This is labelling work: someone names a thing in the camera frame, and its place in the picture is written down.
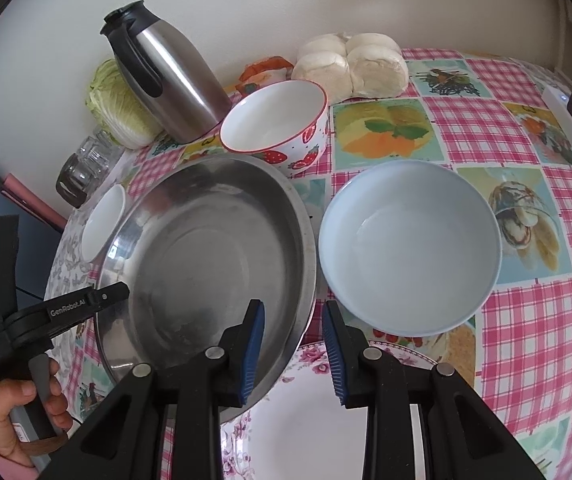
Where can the pink checked tablecloth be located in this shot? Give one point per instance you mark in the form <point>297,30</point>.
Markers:
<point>516,340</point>

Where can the bag of steamed buns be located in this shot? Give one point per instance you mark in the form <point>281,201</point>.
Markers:
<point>351,65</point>

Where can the glass teapot with brown lid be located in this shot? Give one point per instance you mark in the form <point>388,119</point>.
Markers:
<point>75,182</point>

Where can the small white bowl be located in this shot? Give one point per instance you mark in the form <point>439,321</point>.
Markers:
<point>105,220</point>

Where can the person's left hand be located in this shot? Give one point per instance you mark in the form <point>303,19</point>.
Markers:
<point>3,415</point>

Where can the pink floral plate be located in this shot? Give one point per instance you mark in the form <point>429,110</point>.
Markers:
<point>306,440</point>

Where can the napa cabbage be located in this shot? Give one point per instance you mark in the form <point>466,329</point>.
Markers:
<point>115,110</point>

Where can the clear drinking glass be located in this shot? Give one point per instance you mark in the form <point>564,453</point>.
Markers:
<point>109,140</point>
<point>96,159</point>

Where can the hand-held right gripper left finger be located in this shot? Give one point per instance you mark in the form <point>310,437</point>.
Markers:
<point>253,350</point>

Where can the light blue bowl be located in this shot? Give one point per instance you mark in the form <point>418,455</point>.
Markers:
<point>406,245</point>

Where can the stainless steel thermos jug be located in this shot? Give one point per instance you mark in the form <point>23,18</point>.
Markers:
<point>175,75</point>

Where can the white strawberry print bowl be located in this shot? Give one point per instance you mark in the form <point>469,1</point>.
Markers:
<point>271,120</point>

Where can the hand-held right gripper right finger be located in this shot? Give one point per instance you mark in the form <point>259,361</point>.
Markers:
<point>335,355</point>

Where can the white power strip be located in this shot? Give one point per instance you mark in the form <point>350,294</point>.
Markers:
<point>566,122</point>

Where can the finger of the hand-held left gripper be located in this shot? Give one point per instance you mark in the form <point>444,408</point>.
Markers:
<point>110,294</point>

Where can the orange plastic bag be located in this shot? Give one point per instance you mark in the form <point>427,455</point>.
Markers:
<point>266,72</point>

